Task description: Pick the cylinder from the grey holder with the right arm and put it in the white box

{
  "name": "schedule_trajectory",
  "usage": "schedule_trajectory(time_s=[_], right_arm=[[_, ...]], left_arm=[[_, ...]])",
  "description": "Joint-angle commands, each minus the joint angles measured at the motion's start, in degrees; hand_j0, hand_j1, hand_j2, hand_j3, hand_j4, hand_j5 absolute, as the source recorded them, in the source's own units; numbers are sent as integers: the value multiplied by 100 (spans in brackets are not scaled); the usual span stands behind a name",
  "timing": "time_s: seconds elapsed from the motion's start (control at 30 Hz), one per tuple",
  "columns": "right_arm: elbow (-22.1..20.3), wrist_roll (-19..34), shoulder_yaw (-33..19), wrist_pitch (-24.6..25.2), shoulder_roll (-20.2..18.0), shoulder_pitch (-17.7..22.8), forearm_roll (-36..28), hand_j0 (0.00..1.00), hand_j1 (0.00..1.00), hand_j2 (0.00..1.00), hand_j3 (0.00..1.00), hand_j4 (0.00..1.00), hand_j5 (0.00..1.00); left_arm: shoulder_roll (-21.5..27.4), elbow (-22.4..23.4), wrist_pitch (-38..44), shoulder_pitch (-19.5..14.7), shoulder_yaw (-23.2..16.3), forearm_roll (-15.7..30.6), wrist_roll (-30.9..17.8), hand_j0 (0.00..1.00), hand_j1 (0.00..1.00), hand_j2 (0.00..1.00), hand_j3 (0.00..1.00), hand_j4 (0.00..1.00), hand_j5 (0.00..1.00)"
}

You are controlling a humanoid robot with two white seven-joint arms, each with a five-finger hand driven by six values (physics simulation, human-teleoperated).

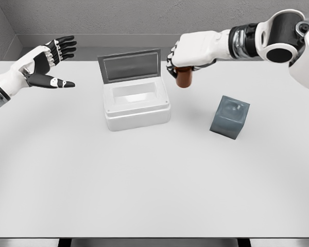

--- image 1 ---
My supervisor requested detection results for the brown cylindrical bottle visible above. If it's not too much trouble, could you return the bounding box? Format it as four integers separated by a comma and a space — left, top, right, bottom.
175, 65, 194, 89

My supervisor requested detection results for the grey cube block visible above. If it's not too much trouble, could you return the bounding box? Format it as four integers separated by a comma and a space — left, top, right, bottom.
210, 95, 251, 141

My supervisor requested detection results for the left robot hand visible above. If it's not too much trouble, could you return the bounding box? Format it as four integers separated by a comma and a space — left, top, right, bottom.
10, 35, 78, 89

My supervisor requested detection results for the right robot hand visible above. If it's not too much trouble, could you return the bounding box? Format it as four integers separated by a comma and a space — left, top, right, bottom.
165, 30, 224, 80

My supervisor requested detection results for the white box with open lid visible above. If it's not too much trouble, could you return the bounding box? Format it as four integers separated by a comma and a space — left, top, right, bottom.
97, 47, 171, 132

